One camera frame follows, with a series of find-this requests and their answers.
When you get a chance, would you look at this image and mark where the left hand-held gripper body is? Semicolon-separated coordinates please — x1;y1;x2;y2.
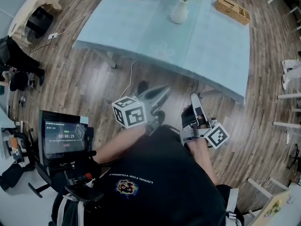
112;96;163;136

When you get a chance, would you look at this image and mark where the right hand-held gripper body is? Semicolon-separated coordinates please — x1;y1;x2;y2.
180;118;230;150

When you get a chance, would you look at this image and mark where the white ribbed vase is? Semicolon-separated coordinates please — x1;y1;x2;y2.
170;0;190;24

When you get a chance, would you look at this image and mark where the person's left forearm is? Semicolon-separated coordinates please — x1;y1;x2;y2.
95;123;148;166

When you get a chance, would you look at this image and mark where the person's right forearm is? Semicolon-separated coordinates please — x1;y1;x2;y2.
185;139;218;186

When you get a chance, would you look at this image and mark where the person's right hand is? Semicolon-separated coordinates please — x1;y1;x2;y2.
181;105;211;129

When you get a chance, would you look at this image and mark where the person's left shoe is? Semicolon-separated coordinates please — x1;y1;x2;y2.
137;80;151;94

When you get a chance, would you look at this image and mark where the person's shoe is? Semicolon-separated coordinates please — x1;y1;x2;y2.
155;110;166;124
137;80;151;94

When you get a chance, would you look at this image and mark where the person's right shoe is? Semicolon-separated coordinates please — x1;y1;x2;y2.
155;110;166;124

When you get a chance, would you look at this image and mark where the light blue cloth table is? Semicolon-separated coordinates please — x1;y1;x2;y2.
71;0;250;107

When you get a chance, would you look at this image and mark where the person's black t-shirt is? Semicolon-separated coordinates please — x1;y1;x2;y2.
94;125;245;226

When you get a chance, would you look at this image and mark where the black rig monitor screen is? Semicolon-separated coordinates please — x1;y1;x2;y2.
38;110;94;167

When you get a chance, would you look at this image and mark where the black office chair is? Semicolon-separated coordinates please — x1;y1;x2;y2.
0;163;52;199
288;147;301;171

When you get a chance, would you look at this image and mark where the wicker basket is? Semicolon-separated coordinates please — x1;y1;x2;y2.
214;0;252;25

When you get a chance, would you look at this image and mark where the beige cloth covered table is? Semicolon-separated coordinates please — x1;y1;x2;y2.
8;0;62;48

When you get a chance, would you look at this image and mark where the white hanging cable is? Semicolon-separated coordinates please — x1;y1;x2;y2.
119;59;138;98

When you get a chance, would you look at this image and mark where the white backpack strap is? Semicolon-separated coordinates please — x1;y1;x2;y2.
56;193;85;226
224;187;239;226

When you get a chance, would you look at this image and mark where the black monitor mount rig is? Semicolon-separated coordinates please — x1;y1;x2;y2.
35;161;104;204

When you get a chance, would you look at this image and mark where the white floor cable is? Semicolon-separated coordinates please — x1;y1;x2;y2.
56;10;95;36

